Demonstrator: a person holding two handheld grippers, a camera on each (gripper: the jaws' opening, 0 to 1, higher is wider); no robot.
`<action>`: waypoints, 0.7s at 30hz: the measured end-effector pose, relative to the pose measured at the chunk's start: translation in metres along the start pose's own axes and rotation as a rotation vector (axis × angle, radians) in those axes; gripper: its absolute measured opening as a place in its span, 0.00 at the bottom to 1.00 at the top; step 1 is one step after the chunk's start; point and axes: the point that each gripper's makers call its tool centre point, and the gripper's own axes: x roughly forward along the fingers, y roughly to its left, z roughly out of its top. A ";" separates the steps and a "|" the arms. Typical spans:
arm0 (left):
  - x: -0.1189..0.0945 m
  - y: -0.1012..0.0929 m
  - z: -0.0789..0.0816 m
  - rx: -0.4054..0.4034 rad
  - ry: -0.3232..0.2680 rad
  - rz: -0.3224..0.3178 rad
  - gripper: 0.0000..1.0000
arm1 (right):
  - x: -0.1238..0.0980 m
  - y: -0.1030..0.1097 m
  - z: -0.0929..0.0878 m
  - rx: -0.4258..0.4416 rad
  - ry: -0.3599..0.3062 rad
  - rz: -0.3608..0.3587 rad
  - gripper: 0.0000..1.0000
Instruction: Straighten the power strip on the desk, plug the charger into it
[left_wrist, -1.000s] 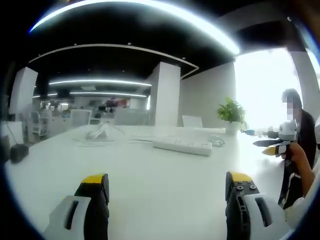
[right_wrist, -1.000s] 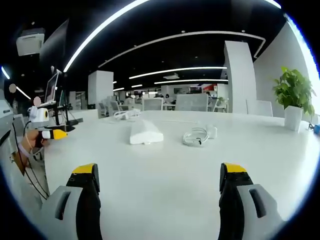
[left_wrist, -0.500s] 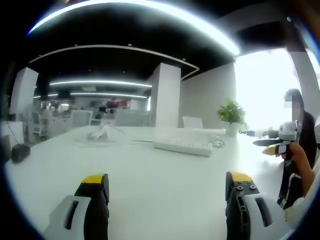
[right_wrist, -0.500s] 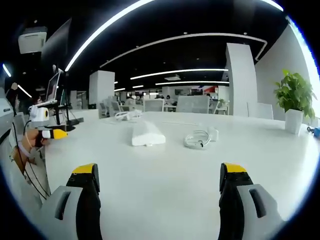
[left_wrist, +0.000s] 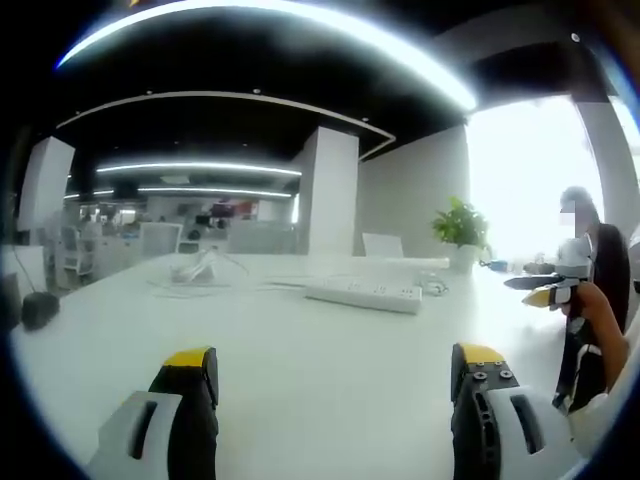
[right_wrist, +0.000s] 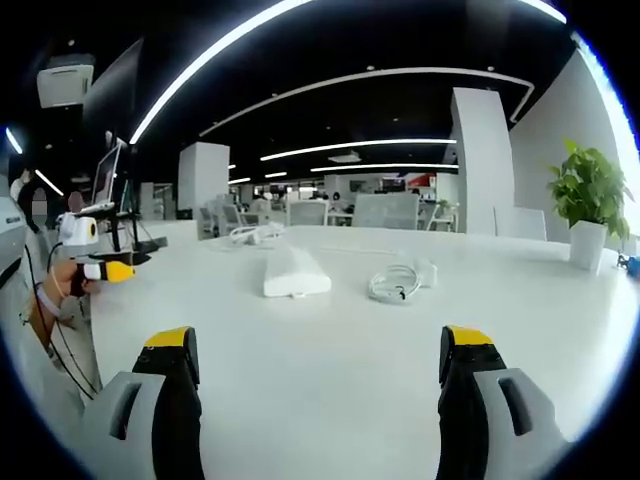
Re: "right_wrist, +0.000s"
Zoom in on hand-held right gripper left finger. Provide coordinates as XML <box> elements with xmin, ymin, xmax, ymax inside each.
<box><xmin>82</xmin><ymin>325</ymin><xmax>206</xmax><ymax>480</ymax></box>

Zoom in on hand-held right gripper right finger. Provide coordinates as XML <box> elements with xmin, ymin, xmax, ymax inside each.
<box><xmin>437</xmin><ymin>324</ymin><xmax>571</xmax><ymax>480</ymax></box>

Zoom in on white charger with cable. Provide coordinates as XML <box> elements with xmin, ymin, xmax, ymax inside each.
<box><xmin>367</xmin><ymin>256</ymin><xmax>439</xmax><ymax>305</ymax></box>

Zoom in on white power strip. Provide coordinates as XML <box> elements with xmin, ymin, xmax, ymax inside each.
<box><xmin>261</xmin><ymin>246</ymin><xmax>333</xmax><ymax>300</ymax></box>

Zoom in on white desk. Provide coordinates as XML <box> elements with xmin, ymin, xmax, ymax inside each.
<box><xmin>88</xmin><ymin>219</ymin><xmax>640</xmax><ymax>480</ymax></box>

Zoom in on straight ceiling light strip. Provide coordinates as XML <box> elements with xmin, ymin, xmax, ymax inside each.
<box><xmin>259</xmin><ymin>138</ymin><xmax>459</xmax><ymax>163</ymax></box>

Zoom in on person's left hand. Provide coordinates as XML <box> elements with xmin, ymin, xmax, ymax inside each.
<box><xmin>48</xmin><ymin>260</ymin><xmax>96</xmax><ymax>307</ymax></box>

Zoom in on computer monitor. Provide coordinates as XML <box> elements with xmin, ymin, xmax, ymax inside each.
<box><xmin>91</xmin><ymin>143</ymin><xmax>127</xmax><ymax>207</ymax></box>

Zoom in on white mesh office chair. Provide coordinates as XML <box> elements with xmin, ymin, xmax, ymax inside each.
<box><xmin>198</xmin><ymin>202</ymin><xmax>244</xmax><ymax>240</ymax></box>
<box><xmin>286</xmin><ymin>198</ymin><xmax>331</xmax><ymax>228</ymax></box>
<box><xmin>351</xmin><ymin>192</ymin><xmax>421</xmax><ymax>231</ymax></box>

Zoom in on person's light grey clothing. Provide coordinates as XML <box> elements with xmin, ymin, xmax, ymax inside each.
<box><xmin>0</xmin><ymin>239</ymin><xmax>104</xmax><ymax>451</ymax></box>

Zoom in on ceiling air conditioner unit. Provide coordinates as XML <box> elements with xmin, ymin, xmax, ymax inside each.
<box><xmin>36</xmin><ymin>60</ymin><xmax>97</xmax><ymax>109</ymax></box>

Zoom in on white panel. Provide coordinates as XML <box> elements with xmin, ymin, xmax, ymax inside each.
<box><xmin>493</xmin><ymin>205</ymin><xmax>549</xmax><ymax>242</ymax></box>

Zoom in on long curved ceiling light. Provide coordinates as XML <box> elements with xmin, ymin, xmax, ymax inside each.
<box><xmin>128</xmin><ymin>0</ymin><xmax>569</xmax><ymax>146</ymax></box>

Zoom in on green potted plant white pot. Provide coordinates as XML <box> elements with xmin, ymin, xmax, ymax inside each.
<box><xmin>546</xmin><ymin>138</ymin><xmax>635</xmax><ymax>272</ymax></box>

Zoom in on black cable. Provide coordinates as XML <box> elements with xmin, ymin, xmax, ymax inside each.
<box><xmin>22</xmin><ymin>242</ymin><xmax>99</xmax><ymax>401</ymax></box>

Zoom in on white cable bundle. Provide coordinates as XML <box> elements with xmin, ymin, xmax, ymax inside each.
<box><xmin>228</xmin><ymin>222</ymin><xmax>286</xmax><ymax>247</ymax></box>

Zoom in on large dark wall screen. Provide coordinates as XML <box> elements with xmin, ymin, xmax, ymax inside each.
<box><xmin>81</xmin><ymin>36</ymin><xmax>146</xmax><ymax>149</ymax></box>

